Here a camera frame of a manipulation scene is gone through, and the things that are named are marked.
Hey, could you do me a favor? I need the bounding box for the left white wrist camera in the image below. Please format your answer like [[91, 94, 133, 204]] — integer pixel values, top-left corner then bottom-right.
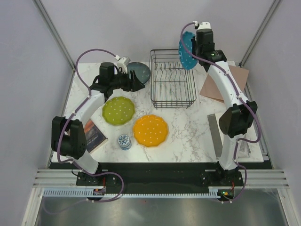
[[115, 55, 130, 68]]

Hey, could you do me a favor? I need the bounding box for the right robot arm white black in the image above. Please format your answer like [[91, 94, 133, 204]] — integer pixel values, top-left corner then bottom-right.
[[193, 28, 258, 186]]

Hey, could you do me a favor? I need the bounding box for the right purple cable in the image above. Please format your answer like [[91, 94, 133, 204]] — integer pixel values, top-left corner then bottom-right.
[[180, 21, 261, 204]]

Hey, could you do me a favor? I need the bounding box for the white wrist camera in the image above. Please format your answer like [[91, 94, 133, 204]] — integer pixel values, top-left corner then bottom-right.
[[115, 55, 130, 68], [193, 21, 211, 30]]

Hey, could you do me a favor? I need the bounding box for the dark hardcover book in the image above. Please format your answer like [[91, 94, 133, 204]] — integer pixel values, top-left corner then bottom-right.
[[84, 119, 108, 153]]

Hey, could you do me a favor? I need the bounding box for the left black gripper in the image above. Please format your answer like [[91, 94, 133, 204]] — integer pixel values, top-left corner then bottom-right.
[[110, 69, 145, 92]]

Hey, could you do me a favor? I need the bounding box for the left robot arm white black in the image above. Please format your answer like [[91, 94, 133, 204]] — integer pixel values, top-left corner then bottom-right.
[[51, 62, 145, 185]]

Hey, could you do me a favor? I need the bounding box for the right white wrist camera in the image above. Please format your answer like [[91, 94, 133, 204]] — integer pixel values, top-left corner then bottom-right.
[[193, 21, 211, 30]]

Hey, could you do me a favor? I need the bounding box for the grey metal bar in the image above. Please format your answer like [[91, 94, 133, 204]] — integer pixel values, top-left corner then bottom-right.
[[207, 114, 222, 159]]

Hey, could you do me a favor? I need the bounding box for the white slotted cable duct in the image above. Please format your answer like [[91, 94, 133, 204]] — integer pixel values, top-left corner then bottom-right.
[[43, 188, 227, 198]]

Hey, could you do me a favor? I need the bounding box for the blue white ceramic cup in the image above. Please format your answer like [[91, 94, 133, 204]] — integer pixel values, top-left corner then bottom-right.
[[117, 134, 132, 150]]

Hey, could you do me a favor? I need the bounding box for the orange polka dot plate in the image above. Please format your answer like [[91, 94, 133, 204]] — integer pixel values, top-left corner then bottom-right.
[[133, 114, 169, 147]]

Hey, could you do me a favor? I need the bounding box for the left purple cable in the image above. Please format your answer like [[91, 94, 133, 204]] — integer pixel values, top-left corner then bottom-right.
[[56, 48, 125, 203]]

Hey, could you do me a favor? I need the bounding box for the black wire dish rack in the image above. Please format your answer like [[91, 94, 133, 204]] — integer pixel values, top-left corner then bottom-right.
[[149, 48, 197, 109]]

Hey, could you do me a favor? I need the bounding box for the dark grey round plate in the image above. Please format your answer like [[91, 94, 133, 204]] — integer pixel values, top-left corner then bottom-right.
[[127, 62, 151, 84]]

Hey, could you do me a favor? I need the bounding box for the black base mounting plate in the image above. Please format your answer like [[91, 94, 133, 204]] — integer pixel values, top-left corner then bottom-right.
[[76, 163, 243, 193]]

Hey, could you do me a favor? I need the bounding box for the green polka dot plate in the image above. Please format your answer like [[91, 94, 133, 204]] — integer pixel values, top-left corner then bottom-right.
[[102, 96, 135, 126]]

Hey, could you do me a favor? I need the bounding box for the purple cable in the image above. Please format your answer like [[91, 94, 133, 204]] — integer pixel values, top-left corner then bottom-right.
[[180, 21, 261, 204], [56, 48, 125, 203]]

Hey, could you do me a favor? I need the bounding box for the blue polka dot plate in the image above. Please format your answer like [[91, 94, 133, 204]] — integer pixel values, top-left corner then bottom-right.
[[178, 31, 199, 71]]

